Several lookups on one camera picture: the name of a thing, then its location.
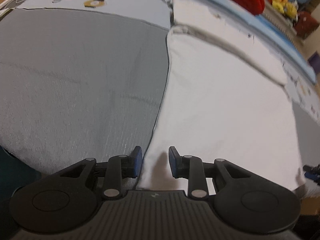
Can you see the white garment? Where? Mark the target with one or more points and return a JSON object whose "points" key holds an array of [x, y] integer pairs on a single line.
{"points": [[225, 98]]}

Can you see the purple box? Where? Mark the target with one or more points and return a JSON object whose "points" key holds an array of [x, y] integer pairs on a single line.
{"points": [[314, 61]]}

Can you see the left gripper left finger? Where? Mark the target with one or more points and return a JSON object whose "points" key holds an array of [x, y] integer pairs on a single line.
{"points": [[129, 166]]}

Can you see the yellow plush toys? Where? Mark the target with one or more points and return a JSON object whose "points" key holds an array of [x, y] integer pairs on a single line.
{"points": [[286, 8]]}

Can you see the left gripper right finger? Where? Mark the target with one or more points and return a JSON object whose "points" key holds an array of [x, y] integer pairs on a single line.
{"points": [[182, 165]]}

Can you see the light blue cloud blanket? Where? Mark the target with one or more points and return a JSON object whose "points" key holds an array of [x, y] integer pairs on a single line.
{"points": [[252, 22]]}

